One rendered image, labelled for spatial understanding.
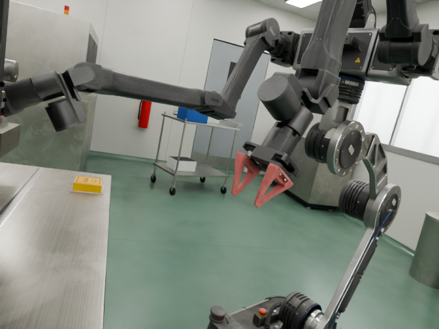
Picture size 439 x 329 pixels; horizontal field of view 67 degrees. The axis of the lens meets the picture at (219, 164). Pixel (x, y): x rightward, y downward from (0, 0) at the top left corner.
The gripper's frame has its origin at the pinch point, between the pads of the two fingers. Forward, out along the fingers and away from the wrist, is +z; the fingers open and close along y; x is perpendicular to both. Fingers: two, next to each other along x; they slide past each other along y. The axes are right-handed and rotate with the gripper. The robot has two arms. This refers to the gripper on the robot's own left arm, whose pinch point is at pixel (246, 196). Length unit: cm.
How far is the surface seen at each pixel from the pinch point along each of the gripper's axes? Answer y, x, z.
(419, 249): -37, 292, -77
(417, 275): -31, 302, -57
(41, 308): -1.8, -20.8, 28.7
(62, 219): -28.5, -11.9, 23.7
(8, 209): -35.7, -19.3, 27.8
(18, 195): -43, -16, 26
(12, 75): -33.5, -34.1, 5.1
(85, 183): -44.6, -4.3, 16.6
